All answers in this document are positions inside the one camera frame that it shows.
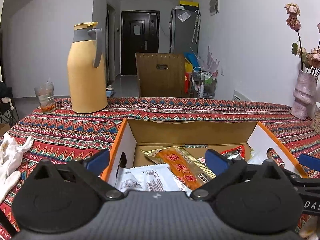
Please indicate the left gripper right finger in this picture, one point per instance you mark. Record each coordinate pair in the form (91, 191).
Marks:
(229, 177)

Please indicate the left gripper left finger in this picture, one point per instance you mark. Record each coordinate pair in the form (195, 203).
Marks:
(87, 172)

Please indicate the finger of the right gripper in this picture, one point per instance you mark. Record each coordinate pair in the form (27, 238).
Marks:
(309, 161)

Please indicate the red silver snack bag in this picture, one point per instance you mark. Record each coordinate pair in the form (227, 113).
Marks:
(234, 153)

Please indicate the orange gold snack packet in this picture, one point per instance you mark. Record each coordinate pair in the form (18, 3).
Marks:
(189, 171)

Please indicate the white snack packet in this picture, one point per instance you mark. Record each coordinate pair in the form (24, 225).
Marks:
(256, 158)
(152, 178)

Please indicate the jar of seeds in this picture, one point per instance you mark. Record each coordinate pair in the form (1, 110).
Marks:
(315, 124)

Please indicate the orange cardboard box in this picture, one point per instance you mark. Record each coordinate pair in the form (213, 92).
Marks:
(137, 135)

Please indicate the patterned red tablecloth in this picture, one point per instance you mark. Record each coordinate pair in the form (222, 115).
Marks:
(64, 135)

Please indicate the pink textured vase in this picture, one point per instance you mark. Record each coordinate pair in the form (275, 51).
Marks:
(304, 94)

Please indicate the white cotton glove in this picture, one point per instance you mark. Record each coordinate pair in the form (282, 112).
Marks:
(11, 158)

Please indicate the yellow thermos jug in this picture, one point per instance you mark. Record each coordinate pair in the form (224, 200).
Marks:
(86, 69)

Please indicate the drinking glass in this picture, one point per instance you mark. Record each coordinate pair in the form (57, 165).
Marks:
(45, 96)

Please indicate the red gift box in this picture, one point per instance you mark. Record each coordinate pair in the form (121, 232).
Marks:
(187, 82)

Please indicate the black folding chair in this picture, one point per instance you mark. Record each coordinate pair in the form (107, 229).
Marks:
(8, 111)

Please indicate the wooden chair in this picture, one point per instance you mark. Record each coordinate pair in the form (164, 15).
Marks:
(160, 74)

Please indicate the white umbrella on fridge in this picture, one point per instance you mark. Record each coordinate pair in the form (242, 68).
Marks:
(196, 27)

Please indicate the black entrance door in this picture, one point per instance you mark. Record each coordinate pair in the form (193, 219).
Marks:
(139, 34)

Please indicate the grey refrigerator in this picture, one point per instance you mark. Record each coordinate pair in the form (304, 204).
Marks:
(182, 24)

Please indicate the yellow box on fridge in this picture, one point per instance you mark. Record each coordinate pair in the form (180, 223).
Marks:
(188, 3)

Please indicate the wire storage cart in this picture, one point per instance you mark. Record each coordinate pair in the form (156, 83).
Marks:
(203, 84)

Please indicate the wall electrical panel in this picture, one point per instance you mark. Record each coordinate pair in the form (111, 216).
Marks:
(214, 7)

